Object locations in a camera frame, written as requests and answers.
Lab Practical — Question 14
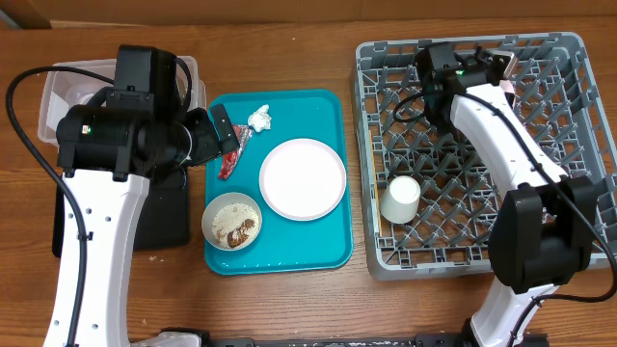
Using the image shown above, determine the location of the white tissue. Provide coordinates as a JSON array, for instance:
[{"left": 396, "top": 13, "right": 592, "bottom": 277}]
[{"left": 248, "top": 104, "right": 272, "bottom": 133}]

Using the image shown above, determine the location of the large pink plate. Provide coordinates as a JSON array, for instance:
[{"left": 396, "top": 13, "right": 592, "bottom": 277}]
[{"left": 258, "top": 138, "right": 347, "bottom": 222}]

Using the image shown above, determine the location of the white paper cup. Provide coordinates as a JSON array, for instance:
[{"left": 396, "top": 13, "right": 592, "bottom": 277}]
[{"left": 380, "top": 176, "right": 421, "bottom": 224}]

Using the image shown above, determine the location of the pink bowl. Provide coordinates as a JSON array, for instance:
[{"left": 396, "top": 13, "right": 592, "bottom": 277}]
[{"left": 499, "top": 80, "right": 516, "bottom": 108}]

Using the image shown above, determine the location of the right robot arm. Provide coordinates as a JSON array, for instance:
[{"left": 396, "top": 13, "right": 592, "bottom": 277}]
[{"left": 415, "top": 42, "right": 598, "bottom": 346}]

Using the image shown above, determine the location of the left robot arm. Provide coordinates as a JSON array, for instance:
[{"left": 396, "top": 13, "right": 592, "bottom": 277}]
[{"left": 44, "top": 45, "right": 239, "bottom": 346}]

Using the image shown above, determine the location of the grey dishwasher rack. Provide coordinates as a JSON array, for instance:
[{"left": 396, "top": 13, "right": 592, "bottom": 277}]
[{"left": 354, "top": 32, "right": 616, "bottom": 280}]

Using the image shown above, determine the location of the red foil wrapper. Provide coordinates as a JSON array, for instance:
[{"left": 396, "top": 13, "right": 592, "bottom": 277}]
[{"left": 218, "top": 124, "right": 254, "bottom": 180}]

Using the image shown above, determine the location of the grey bowl with food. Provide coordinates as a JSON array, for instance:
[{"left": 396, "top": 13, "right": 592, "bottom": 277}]
[{"left": 201, "top": 193, "right": 263, "bottom": 252}]

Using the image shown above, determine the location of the black plastic tray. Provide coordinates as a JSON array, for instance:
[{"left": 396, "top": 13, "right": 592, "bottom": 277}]
[{"left": 65, "top": 168, "right": 190, "bottom": 251}]

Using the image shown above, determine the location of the teal serving tray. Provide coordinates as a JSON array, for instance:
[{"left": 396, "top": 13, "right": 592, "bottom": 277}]
[{"left": 204, "top": 90, "right": 354, "bottom": 276}]

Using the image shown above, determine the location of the clear plastic storage bin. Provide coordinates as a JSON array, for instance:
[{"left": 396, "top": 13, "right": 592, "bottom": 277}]
[{"left": 38, "top": 56, "right": 206, "bottom": 147}]

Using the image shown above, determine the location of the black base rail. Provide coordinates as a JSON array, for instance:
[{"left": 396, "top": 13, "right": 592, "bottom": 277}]
[{"left": 158, "top": 327, "right": 467, "bottom": 347}]

